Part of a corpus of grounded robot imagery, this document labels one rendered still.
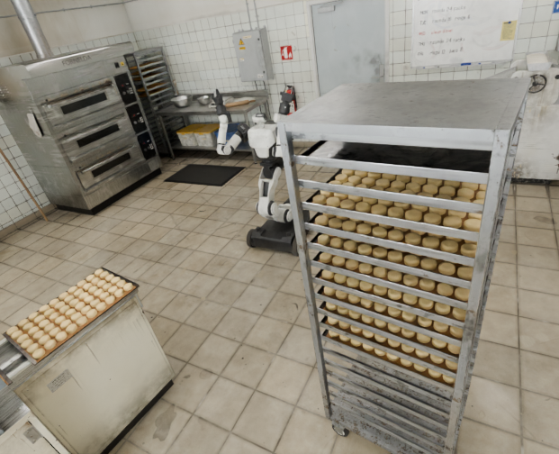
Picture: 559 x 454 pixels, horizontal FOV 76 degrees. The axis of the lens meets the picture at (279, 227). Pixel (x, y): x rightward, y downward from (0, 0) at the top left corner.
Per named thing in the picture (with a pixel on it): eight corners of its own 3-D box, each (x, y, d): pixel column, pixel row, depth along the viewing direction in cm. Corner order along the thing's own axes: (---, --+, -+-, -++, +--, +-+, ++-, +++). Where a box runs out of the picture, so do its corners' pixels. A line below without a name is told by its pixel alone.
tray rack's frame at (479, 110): (325, 427, 207) (274, 123, 113) (361, 360, 240) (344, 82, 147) (443, 493, 172) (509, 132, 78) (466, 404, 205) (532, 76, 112)
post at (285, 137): (325, 417, 204) (276, 122, 114) (328, 413, 206) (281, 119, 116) (329, 420, 202) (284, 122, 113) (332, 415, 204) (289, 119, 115)
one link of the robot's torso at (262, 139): (263, 150, 355) (256, 115, 336) (293, 152, 339) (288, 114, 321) (247, 163, 334) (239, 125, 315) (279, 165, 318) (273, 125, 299)
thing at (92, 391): (91, 477, 208) (4, 385, 161) (62, 447, 227) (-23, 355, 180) (180, 382, 254) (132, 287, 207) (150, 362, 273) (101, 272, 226)
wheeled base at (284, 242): (279, 216, 421) (274, 191, 403) (320, 222, 397) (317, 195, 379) (251, 248, 375) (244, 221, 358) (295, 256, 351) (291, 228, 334)
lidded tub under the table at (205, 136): (195, 146, 633) (192, 132, 619) (211, 137, 666) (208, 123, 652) (212, 147, 615) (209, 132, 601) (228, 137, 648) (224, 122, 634)
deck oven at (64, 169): (102, 220, 497) (24, 64, 391) (51, 211, 553) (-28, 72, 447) (175, 172, 608) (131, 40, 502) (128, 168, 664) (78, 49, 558)
